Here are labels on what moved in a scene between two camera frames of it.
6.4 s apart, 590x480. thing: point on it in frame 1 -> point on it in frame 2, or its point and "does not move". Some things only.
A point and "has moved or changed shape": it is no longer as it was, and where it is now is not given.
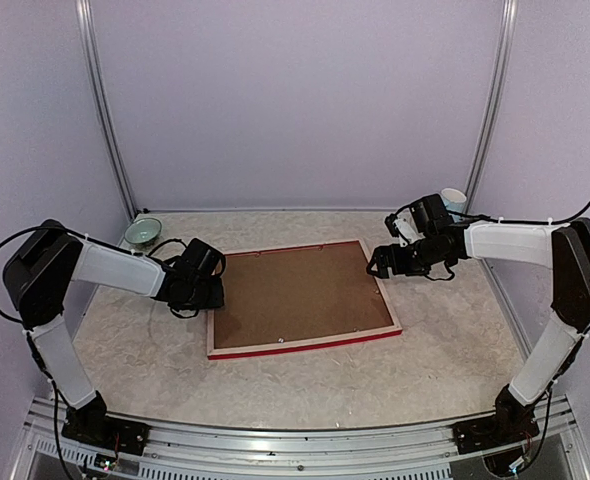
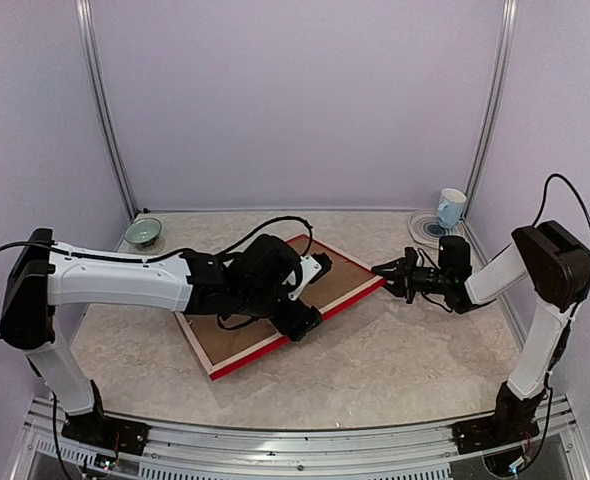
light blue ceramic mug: [453, 199] does not move
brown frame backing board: [290, 294] has moved or changed shape
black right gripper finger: [379, 265] -> [393, 271]
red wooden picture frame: [298, 297] has moved or changed shape
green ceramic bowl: [143, 230] does not move
